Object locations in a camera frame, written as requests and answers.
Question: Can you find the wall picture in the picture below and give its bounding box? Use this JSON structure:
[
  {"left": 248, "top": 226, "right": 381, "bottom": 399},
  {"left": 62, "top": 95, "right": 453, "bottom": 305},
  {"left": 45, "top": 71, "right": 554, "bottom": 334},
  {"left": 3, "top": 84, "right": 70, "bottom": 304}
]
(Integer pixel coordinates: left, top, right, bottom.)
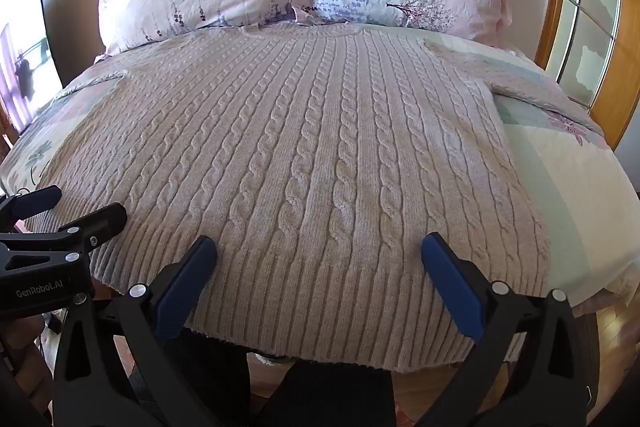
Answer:
[{"left": 0, "top": 0, "right": 65, "bottom": 135}]

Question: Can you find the wooden framed glass door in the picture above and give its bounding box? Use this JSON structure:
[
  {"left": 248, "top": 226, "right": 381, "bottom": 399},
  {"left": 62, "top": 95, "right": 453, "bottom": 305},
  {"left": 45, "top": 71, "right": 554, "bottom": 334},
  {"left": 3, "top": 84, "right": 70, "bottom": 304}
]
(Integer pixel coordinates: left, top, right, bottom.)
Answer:
[{"left": 545, "top": 0, "right": 640, "bottom": 152}]

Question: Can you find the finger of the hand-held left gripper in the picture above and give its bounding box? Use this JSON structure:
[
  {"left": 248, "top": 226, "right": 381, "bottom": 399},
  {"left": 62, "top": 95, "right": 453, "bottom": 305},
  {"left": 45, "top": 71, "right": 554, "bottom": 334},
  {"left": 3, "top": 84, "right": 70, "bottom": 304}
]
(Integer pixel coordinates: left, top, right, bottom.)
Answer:
[
  {"left": 0, "top": 185, "right": 63, "bottom": 228},
  {"left": 0, "top": 202, "right": 128, "bottom": 275}
]

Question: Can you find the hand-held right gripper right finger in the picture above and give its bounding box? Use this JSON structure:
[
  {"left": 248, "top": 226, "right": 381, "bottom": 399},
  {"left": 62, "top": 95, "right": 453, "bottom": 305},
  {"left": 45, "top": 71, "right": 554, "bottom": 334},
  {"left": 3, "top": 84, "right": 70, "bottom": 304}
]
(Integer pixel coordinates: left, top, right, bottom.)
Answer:
[{"left": 414, "top": 232, "right": 593, "bottom": 427}]

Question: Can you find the beige cable-knit sweater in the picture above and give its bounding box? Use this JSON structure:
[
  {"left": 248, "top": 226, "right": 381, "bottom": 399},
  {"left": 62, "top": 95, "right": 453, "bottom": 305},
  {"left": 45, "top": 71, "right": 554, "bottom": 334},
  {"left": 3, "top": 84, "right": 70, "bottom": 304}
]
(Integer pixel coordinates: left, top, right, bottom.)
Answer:
[{"left": 22, "top": 21, "right": 555, "bottom": 375}]

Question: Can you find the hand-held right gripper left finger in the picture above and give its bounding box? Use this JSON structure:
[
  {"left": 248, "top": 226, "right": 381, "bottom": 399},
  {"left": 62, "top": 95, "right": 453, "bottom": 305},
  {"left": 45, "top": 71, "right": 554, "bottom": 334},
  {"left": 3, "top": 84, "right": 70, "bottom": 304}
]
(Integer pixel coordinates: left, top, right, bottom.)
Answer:
[{"left": 52, "top": 235, "right": 251, "bottom": 427}]

